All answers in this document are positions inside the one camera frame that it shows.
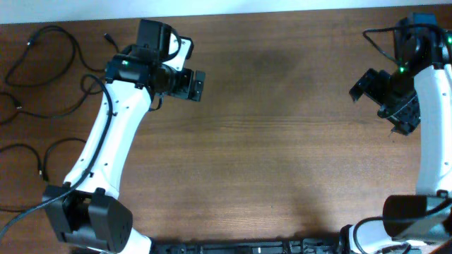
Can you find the black USB cable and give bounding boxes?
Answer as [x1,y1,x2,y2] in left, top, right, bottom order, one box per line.
[3,24,120,87]
[0,73,107,125]
[0,137,88,213]

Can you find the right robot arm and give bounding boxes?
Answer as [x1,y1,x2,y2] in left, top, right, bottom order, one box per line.
[336,13,451,253]

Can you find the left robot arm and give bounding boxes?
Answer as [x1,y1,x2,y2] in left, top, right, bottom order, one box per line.
[35,19,206,253]

